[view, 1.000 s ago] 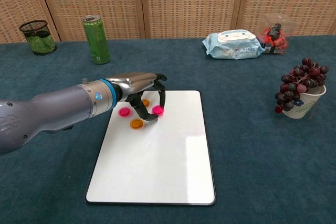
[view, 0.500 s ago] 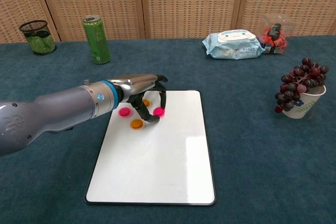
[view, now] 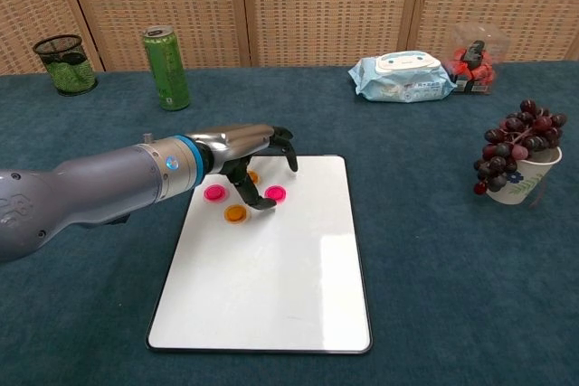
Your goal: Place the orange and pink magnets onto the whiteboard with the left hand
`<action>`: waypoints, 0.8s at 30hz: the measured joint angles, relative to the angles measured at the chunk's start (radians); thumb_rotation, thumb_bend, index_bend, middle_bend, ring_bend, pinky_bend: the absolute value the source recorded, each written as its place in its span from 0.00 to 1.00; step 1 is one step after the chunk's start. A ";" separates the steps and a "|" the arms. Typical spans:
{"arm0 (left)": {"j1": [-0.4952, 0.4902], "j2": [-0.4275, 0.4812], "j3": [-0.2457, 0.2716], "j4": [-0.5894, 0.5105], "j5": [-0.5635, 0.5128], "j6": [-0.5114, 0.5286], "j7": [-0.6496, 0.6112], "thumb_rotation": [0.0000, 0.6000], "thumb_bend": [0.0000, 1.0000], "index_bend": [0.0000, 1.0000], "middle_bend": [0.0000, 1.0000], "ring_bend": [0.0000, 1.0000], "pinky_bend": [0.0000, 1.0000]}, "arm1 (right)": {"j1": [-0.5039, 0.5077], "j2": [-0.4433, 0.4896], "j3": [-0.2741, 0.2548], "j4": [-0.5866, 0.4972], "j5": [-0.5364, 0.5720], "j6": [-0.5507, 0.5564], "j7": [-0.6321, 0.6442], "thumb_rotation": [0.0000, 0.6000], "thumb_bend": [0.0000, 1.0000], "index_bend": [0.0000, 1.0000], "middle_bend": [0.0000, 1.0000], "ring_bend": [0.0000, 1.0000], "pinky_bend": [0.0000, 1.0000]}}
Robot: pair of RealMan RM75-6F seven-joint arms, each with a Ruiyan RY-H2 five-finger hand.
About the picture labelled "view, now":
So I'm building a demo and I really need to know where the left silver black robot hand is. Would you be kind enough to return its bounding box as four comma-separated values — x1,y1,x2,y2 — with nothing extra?
184,122,300,212

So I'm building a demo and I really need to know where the white magnetic board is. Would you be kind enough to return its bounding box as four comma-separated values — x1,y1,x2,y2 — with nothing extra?
146,155,374,355

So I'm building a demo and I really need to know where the green drink can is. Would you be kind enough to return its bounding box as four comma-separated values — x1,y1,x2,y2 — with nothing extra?
142,24,192,112

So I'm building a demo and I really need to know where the woven bamboo folding screen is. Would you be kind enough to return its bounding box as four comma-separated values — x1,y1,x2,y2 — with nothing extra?
0,0,579,76

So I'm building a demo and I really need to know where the blue wet wipes pack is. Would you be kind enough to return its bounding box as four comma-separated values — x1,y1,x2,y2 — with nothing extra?
347,51,457,104

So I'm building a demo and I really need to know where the black mesh pen holder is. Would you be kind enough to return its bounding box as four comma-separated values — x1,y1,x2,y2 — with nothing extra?
32,33,99,98

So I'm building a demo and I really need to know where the clear box of red clips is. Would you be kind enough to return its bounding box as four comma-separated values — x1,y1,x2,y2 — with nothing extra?
441,23,512,96

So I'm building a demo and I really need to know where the teal table cloth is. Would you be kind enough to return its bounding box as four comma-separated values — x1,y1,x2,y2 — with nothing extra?
0,60,579,386

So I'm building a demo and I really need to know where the flower print paper cup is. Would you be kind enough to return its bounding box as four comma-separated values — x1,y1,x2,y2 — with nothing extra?
484,146,564,206

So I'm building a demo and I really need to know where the dark red grape bunch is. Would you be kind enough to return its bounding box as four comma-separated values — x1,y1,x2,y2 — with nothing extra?
472,99,569,196

